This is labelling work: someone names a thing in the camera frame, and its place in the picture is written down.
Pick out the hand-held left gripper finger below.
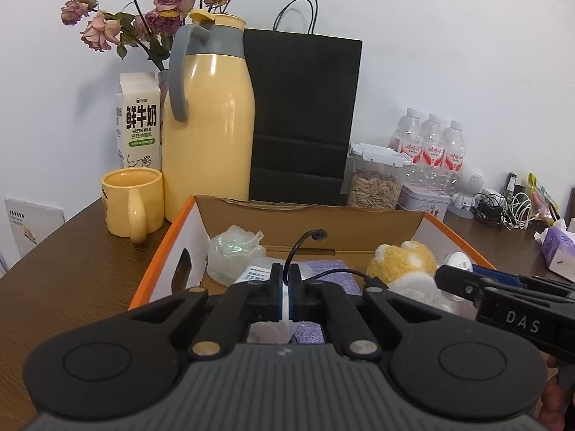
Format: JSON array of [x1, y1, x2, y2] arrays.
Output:
[[289, 264, 444, 363], [128, 263, 285, 362]]

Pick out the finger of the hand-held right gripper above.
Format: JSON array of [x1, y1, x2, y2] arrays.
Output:
[[435, 264, 484, 302], [471, 266, 575, 299]]

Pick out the purple cloth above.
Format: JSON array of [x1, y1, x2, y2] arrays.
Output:
[[287, 259, 362, 346]]

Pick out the black cable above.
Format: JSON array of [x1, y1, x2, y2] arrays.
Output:
[[281, 229, 389, 288]]

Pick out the orange cardboard box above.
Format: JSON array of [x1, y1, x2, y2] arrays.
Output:
[[128, 194, 499, 310]]

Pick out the person's right hand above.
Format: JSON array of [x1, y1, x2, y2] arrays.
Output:
[[541, 354, 575, 429]]

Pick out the white round gadget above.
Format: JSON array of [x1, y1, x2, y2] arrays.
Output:
[[442, 251, 472, 274]]

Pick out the white paper packet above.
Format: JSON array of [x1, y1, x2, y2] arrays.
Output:
[[236, 266, 275, 286]]

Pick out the yellow plush toy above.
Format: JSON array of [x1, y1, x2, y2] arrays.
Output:
[[366, 240, 438, 299]]

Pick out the purple tissue pack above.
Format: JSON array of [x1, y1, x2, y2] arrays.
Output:
[[534, 220, 575, 283]]

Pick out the crumpled clear plastic bag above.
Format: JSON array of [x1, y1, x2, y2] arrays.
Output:
[[207, 226, 267, 286]]

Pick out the white tin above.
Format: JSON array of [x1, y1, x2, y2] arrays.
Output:
[[397, 182, 452, 223]]

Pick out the colourful snack packets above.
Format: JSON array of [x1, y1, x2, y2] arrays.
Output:
[[528, 173, 562, 225]]

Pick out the black power adapter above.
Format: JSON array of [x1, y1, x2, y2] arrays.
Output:
[[507, 171, 526, 198]]

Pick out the clear seed container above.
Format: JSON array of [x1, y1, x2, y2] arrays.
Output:
[[347, 143, 411, 211]]

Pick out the clear water bottle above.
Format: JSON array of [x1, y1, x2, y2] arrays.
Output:
[[420, 113, 446, 187], [391, 108, 424, 185], [442, 120, 468, 189]]

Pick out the yellow mug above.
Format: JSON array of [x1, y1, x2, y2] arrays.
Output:
[[100, 167, 165, 244]]

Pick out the yellow thermos jug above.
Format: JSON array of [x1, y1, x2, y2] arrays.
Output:
[[162, 9, 257, 223]]

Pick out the black paper bag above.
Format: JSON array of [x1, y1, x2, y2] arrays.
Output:
[[244, 0, 364, 207]]

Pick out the white milk carton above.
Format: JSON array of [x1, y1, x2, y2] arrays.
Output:
[[114, 72, 162, 171]]

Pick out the glass vase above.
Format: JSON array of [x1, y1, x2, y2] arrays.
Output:
[[158, 69, 174, 144]]

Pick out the white panel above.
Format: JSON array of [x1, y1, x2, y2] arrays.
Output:
[[4, 196, 66, 261]]

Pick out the tangle of cables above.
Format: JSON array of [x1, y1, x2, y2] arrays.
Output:
[[471, 191, 535, 230]]

